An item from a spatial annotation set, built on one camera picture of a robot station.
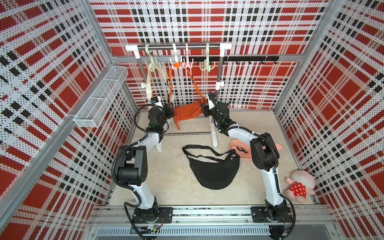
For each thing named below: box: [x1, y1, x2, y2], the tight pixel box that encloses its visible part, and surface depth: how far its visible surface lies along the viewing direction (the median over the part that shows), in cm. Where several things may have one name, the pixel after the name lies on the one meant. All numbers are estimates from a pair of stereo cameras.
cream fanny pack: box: [146, 63, 168, 101], surface depth 77 cm
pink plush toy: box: [285, 169, 316, 203], surface depth 80 cm
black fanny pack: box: [182, 144, 241, 190], surface depth 90 cm
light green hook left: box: [145, 43, 161, 72], surface depth 72 cm
